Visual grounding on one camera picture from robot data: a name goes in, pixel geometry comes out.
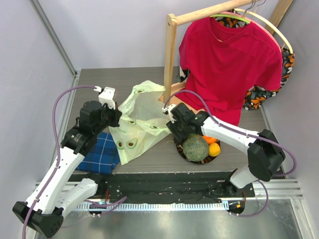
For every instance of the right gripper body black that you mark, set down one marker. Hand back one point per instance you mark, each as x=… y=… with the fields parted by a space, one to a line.
x=176 y=130

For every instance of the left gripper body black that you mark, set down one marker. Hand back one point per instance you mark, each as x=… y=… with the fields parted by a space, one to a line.
x=107 y=119

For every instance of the green avocado plastic bag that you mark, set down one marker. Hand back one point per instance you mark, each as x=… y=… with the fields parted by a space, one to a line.
x=142 y=124

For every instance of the green cantaloupe melon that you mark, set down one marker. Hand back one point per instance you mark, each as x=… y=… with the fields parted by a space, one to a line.
x=195 y=148

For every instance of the orange fruit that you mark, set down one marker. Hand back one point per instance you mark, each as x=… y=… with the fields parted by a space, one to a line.
x=210 y=140

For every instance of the yellow lemon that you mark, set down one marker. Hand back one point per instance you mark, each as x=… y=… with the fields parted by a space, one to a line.
x=214 y=149

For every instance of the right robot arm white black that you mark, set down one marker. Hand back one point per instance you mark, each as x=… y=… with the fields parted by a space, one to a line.
x=262 y=149

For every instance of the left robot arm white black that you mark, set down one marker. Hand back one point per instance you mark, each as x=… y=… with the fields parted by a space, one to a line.
x=44 y=211

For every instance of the wooden clothes rack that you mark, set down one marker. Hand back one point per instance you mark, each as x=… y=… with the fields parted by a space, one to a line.
x=176 y=26

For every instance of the blue plaid cloth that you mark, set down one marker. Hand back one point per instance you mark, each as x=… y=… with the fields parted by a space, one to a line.
x=102 y=158

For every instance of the red t-shirt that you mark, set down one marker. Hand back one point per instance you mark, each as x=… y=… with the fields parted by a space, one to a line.
x=224 y=63

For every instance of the orange black patterned garment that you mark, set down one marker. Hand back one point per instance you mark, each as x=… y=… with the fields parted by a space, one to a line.
x=257 y=95

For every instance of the green clothes hanger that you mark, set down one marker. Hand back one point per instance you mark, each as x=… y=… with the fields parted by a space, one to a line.
x=242 y=18

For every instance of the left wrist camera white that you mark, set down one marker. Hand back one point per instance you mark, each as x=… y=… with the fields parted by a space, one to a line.
x=106 y=96

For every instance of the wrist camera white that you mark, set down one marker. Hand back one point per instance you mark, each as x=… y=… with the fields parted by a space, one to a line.
x=106 y=96
x=168 y=111

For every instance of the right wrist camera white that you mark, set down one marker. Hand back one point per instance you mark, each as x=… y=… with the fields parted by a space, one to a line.
x=168 y=111

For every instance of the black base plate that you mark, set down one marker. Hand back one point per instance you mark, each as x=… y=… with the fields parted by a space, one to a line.
x=160 y=188

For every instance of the white slotted cable duct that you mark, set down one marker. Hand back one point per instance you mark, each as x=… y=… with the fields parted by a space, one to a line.
x=124 y=207

